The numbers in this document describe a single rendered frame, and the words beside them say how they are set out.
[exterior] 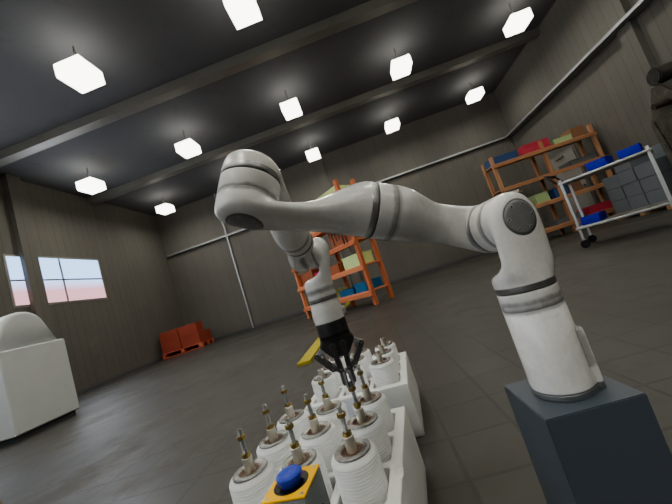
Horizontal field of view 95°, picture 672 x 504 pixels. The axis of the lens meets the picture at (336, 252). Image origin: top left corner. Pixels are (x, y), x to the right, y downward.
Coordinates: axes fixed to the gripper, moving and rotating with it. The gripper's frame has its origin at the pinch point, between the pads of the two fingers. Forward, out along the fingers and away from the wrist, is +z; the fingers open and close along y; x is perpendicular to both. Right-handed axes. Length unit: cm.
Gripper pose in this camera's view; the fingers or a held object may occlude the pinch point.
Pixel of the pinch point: (348, 377)
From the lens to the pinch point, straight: 79.6
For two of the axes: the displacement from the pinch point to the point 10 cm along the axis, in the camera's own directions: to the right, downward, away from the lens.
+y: 9.5, -3.1, 0.3
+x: 0.1, 1.1, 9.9
